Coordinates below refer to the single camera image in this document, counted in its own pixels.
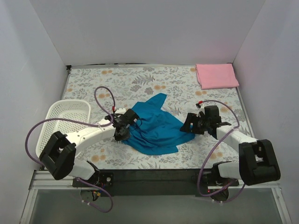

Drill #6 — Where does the teal blue t shirt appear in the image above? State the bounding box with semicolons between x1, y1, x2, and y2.
122;93;195;155

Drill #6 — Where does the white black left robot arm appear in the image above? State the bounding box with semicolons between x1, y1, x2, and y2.
39;108;140;187

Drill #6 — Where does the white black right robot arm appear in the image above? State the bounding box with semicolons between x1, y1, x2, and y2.
180;104;281;186

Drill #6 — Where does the floral patterned table mat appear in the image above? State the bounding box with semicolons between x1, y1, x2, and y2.
63;66;251;169

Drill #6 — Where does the white perforated plastic basket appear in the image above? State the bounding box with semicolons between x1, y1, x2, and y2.
31;99;91;163

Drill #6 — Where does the folded pink t shirt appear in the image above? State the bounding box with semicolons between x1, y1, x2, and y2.
196;63;239;90

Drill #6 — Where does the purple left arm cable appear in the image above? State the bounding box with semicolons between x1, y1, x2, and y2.
24;85;117;213

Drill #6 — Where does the black front mounting rail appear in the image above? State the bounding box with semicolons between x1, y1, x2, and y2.
72;168;240;198

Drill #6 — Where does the aluminium table frame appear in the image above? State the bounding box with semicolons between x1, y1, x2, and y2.
28;66;291;224

